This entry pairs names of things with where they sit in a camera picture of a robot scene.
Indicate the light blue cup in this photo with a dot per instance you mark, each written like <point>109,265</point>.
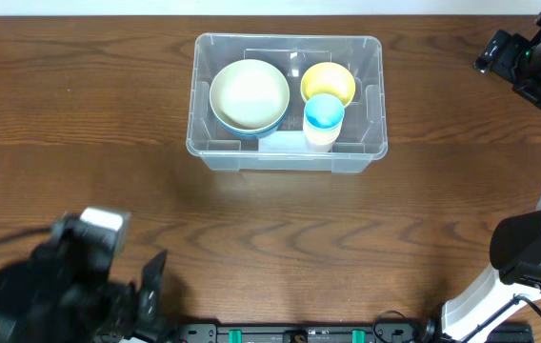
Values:
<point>324,111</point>

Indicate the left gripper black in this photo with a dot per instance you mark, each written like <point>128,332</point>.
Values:
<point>146,299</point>

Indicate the clear plastic storage container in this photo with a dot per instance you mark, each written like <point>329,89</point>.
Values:
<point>362,139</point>

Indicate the cream cup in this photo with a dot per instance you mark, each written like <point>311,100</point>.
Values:
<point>321,138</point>

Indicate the large cream bowl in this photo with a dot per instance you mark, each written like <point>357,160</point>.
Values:
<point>250,95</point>

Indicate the yellow small bowl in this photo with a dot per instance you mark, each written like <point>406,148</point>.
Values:
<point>328,78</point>

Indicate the yellow cup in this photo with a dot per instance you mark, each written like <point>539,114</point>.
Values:
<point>310,127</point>

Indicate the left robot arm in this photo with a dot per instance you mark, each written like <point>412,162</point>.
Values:
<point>24,285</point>

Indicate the pink cup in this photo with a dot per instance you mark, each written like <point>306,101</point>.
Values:
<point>319,148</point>

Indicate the dark blue bowl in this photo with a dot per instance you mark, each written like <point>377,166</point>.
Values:
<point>226,124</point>
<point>252,135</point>

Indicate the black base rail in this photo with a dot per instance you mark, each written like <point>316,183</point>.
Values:
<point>390,331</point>

